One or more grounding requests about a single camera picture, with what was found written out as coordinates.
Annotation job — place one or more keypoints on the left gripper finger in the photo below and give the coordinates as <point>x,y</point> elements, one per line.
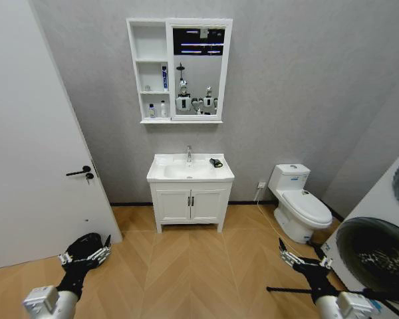
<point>84,244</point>
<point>101,254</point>

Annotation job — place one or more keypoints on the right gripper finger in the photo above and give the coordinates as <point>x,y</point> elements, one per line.
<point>288,256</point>
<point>326,262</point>

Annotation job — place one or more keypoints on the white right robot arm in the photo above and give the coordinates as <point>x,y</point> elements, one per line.
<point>329,305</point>

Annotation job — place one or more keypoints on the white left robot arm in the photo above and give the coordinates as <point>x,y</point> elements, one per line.
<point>66,305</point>

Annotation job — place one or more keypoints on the white vanity cabinet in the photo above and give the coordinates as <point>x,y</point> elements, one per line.
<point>173,206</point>

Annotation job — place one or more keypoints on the white ceramic washbasin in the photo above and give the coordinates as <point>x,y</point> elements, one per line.
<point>173,172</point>

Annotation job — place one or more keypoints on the black towel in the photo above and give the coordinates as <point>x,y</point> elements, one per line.
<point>216,162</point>

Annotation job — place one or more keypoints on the cabinet mirror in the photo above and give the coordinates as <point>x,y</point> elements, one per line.
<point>199,73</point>

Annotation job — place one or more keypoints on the large dark round drum door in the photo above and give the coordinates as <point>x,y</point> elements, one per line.
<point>375,256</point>

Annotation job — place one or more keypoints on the white toilet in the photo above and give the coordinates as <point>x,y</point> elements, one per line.
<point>302,206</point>

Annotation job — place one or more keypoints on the black door lock with key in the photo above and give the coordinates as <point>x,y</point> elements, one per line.
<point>89,176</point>

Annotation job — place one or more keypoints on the white stacked washing machine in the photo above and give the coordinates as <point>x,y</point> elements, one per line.
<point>369,199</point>

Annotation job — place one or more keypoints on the white door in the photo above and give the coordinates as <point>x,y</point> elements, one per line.
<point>30,133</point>

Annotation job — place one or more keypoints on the chrome faucet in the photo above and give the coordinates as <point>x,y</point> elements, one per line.
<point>189,154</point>

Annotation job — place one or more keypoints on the blue bottle with dark cap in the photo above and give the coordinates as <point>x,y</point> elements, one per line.
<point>151,112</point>

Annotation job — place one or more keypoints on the white bottle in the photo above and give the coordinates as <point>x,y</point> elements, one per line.
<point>163,109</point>

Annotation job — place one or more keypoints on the small clear glass cup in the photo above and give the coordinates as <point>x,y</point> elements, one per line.
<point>147,88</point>

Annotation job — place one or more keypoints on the blue white toothpaste tube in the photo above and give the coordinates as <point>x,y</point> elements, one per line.
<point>165,79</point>

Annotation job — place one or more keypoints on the white wall socket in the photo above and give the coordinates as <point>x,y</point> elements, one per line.
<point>262,184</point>

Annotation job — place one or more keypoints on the white wall cabinet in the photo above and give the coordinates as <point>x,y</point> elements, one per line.
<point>149,43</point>

